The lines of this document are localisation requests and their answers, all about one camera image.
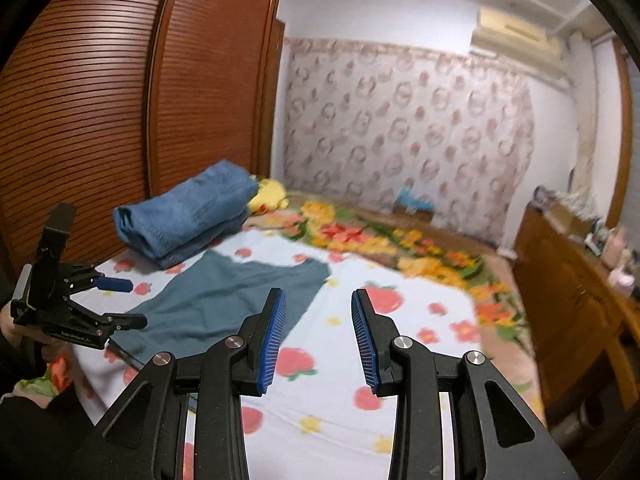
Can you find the yellow pikachu plush toy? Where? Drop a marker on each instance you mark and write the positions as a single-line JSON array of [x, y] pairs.
[[271, 196]]

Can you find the pink thermos bottle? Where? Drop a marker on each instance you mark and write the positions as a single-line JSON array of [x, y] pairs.
[[614, 247]]

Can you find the floral orange green blanket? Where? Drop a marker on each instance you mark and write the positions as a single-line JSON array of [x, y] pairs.
[[461, 294]]

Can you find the folded blue denim jeans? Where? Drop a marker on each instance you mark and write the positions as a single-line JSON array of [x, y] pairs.
[[176, 225]]

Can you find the cardboard box on cabinet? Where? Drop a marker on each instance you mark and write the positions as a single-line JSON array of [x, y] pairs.
[[567, 222]]

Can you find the pink ring pattern curtain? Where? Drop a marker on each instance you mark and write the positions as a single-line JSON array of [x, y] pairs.
[[367, 122]]

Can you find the teal green shorts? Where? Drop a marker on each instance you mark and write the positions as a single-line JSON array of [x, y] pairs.
[[210, 301]]

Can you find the wooden louvered wardrobe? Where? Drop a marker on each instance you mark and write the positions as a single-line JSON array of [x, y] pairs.
[[110, 102]]

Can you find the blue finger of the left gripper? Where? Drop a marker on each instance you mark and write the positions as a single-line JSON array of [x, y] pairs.
[[113, 321], [113, 284]]

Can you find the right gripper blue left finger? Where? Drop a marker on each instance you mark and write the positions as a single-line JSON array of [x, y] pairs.
[[270, 334]]

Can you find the left hand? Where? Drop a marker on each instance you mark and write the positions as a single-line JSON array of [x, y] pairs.
[[44, 346]]

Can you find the cardboard box with blue bag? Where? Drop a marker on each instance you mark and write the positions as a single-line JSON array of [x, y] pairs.
[[409, 205]]

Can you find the cream wall air conditioner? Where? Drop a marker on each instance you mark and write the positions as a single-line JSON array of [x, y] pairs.
[[524, 42]]

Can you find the cream lace side curtain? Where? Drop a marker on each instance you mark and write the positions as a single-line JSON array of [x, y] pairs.
[[584, 76]]

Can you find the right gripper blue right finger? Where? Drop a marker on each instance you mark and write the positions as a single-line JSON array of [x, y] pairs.
[[361, 312]]

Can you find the wooden sideboard cabinet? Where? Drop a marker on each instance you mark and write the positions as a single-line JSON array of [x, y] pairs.
[[585, 334]]

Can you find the white strawberry flower bedsheet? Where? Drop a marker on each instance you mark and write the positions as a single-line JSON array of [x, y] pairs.
[[318, 419]]

